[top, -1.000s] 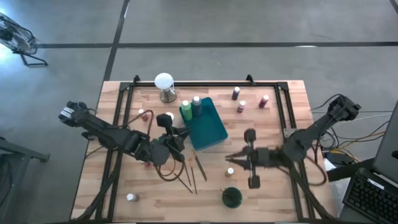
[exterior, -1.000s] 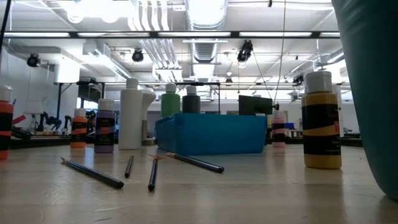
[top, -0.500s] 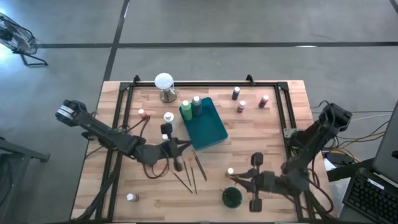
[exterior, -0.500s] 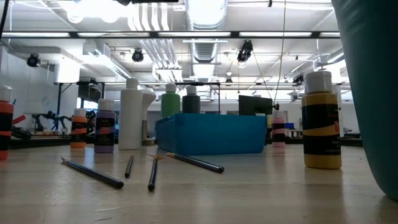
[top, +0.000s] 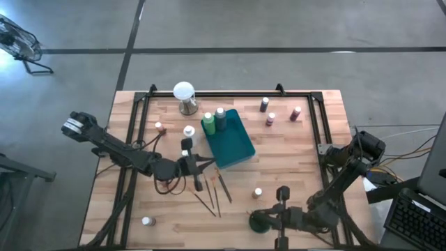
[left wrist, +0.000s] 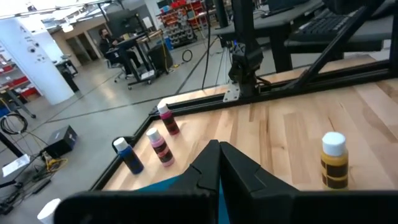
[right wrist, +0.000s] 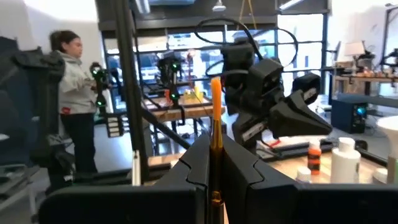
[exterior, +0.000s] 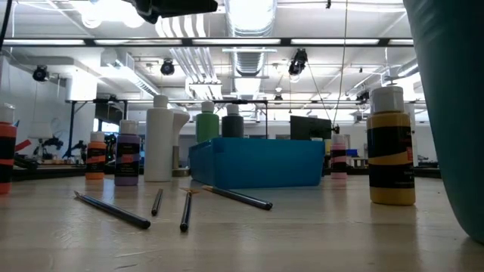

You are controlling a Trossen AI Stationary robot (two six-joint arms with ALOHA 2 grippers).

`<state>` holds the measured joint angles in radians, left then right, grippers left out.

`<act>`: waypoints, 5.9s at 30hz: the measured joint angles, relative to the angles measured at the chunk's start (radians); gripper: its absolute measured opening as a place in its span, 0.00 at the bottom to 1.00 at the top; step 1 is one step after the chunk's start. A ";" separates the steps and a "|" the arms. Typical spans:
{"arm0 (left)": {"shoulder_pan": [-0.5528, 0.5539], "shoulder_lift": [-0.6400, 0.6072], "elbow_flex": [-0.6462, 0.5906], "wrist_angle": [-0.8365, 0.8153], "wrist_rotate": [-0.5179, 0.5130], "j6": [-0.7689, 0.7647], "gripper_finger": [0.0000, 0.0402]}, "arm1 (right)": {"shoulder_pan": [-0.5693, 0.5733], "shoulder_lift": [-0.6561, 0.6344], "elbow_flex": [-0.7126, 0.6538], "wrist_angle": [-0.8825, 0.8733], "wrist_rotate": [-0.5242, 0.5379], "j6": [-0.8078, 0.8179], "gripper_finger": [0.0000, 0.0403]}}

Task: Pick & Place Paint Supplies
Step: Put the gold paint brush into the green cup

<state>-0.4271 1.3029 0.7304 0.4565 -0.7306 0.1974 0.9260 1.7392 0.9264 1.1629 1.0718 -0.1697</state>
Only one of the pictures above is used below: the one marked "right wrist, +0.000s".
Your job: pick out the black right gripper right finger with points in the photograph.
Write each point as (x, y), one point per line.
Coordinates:
(280, 205)

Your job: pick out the person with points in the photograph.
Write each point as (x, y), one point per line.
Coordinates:
(74, 87)

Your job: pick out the black computer tower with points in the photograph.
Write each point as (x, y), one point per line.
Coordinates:
(346, 116)

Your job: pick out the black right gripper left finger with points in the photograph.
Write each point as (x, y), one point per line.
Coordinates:
(140, 205)

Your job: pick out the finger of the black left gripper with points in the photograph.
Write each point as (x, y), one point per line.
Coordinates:
(308, 84)
(295, 121)

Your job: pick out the background black robot arm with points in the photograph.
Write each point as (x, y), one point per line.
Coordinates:
(171, 71)
(99, 81)

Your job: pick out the large white paint bottle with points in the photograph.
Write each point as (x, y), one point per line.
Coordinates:
(345, 165)

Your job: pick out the white bulb table lamp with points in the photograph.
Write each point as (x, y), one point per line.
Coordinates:
(388, 127)

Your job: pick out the small orange paint bottle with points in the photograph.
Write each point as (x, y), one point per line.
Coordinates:
(314, 155)

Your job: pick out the black equipment stand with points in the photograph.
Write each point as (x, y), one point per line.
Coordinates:
(40, 93)

